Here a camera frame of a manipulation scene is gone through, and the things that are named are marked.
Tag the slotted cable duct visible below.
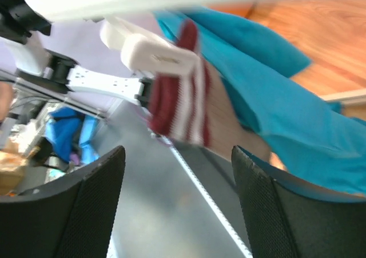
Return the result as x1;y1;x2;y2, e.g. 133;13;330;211
161;137;253;258

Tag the white clip hanger frame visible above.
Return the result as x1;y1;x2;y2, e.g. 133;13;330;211
25;0;250;76

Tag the wooden drying rack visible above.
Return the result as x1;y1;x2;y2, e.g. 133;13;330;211
320;89;366;105

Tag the teal cloth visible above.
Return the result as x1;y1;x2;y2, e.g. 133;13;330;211
154;7;365;195

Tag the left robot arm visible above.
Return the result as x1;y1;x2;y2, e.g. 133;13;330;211
1;0;153;108

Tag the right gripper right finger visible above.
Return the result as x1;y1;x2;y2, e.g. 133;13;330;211
232;146;365;257

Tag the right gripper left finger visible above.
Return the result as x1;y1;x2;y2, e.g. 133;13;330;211
1;146;125;258

